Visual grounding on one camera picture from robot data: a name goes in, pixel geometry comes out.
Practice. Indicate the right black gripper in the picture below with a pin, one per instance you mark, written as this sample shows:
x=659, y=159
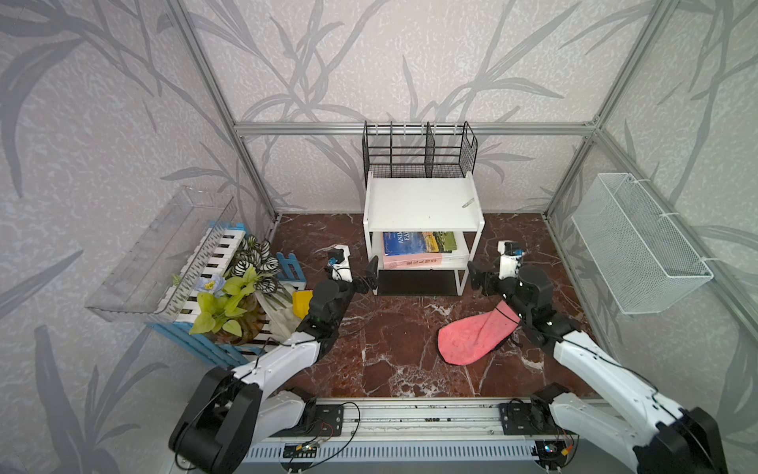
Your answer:
x=480, y=279

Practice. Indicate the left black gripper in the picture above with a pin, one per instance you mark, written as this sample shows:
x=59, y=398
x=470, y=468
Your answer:
x=370, y=276

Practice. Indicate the pink fluffy cloth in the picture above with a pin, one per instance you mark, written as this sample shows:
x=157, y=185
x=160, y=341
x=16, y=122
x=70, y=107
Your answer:
x=467, y=340

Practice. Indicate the white two-tier bookshelf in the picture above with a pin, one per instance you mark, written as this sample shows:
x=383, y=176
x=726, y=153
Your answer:
x=423, y=204

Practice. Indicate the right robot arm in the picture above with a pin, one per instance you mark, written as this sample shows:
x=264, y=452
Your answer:
x=649, y=433

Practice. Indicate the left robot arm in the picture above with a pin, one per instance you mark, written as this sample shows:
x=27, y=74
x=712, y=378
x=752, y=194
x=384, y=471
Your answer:
x=233, y=409

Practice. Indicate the pink book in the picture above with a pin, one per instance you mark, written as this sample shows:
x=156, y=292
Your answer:
x=412, y=261

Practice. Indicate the yellow object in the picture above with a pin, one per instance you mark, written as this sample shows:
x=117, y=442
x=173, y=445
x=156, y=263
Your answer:
x=301, y=302

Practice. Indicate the striped leaf plant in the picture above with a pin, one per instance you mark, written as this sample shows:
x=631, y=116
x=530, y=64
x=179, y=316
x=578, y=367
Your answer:
x=255, y=253

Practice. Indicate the green artificial plant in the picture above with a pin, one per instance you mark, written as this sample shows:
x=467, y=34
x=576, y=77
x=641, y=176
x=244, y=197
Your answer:
x=229, y=306

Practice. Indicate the blue white picket crate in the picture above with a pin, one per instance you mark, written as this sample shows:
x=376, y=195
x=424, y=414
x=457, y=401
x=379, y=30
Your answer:
x=276, y=310

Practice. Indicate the clear plastic bin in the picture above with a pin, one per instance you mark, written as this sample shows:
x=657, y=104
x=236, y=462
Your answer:
x=155, y=279

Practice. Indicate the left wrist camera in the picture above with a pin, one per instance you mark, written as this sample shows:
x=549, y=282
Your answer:
x=338, y=263

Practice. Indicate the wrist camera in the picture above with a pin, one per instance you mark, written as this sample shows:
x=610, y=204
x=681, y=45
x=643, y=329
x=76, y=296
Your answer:
x=338, y=263
x=510, y=258

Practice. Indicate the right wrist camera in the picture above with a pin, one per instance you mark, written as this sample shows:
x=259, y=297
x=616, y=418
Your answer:
x=510, y=258

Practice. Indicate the black wire organizer basket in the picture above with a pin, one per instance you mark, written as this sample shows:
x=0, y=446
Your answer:
x=418, y=151

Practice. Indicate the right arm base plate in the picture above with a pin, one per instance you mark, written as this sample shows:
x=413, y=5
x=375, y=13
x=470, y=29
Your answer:
x=519, y=417

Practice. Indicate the aluminium mounting rail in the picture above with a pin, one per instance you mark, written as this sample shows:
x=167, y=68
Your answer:
x=401, y=421

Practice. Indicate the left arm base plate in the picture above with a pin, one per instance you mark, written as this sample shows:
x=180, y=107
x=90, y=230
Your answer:
x=317, y=420

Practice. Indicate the white wire mesh basket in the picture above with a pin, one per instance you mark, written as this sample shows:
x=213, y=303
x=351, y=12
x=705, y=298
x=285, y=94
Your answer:
x=646, y=261

